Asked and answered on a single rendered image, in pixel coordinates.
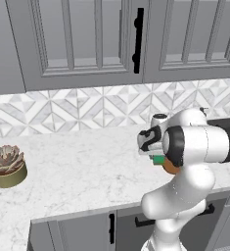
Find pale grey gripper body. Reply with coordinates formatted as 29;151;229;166
138;145;164;158

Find green sponge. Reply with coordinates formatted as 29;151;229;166
152;155;166;167

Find brown round cutting board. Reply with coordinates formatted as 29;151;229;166
161;158;183;176

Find black hob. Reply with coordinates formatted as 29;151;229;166
207;117;230;130

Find grey base cupboard door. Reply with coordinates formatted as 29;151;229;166
213;188;230;251
47;210;118;251

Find succulent plant in olive pot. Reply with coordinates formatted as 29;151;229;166
0;144;28;189

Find black dishwasher handle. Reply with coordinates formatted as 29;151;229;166
134;203;216;228

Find short black cupboard handle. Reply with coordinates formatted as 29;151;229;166
108;213;116;245

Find long black cupboard handle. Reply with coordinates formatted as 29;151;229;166
131;7;145;75

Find grey wall cupboard door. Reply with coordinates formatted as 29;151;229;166
142;0;230;84
5;0;146;93

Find grey wall cupboard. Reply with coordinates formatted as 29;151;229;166
0;0;26;96

